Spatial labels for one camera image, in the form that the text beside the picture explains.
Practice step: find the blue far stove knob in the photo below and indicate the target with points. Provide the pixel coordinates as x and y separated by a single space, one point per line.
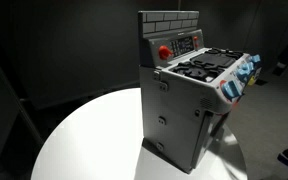
255 59

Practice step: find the blue stove knob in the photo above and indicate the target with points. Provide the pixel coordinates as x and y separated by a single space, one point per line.
255 59
244 71
231 90

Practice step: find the blue middle stove knob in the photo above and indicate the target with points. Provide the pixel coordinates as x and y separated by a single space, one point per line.
244 71

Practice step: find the blue front stove knob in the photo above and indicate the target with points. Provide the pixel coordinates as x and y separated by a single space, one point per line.
231 90

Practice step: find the black stove burner grate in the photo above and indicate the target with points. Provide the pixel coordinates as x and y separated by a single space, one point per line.
208 65

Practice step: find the grey toy stove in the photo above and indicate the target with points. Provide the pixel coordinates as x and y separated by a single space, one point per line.
181 115

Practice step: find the red round timer knob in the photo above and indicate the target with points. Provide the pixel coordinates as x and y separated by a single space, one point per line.
164 52

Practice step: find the round white table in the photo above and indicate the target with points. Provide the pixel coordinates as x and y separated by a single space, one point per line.
102 140

